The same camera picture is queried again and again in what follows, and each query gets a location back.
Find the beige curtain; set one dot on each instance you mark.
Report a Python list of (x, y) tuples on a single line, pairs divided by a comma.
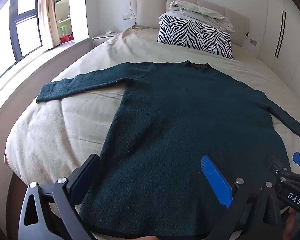
[(48, 12)]

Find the wall socket panel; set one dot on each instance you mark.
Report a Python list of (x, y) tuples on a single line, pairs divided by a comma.
[(126, 17)]

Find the bed with beige sheet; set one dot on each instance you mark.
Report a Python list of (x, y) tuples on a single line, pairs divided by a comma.
[(65, 120)]

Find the white nightstand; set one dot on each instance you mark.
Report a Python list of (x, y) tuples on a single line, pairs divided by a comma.
[(101, 38)]

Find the red box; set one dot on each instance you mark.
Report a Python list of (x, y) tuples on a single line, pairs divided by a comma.
[(65, 38)]

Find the white wardrobe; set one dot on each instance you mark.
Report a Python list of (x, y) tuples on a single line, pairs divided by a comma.
[(280, 30)]

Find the person's right hand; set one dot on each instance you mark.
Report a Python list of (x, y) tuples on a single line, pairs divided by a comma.
[(291, 226)]

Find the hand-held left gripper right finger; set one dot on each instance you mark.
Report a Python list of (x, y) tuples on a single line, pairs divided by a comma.
[(216, 182)]

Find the folded beige duvet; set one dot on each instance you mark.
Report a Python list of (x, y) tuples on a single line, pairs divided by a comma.
[(202, 11)]

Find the small wall socket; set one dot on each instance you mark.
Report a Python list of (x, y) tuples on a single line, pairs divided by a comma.
[(253, 41)]

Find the green lamp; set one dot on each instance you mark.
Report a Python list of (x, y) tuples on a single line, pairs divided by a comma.
[(63, 28)]

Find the black framed window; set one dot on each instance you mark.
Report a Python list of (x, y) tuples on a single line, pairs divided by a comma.
[(22, 22)]

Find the white wall shelf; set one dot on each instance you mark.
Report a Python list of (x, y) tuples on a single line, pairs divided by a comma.
[(63, 5)]

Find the tissue box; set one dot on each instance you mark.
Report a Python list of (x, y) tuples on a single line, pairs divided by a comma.
[(109, 32)]

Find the zebra print pillow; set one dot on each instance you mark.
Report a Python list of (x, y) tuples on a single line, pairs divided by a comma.
[(197, 36)]

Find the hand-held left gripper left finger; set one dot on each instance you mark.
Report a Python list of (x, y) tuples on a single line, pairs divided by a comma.
[(86, 177)]

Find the dark green sweater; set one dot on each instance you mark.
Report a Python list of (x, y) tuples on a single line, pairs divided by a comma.
[(170, 135)]

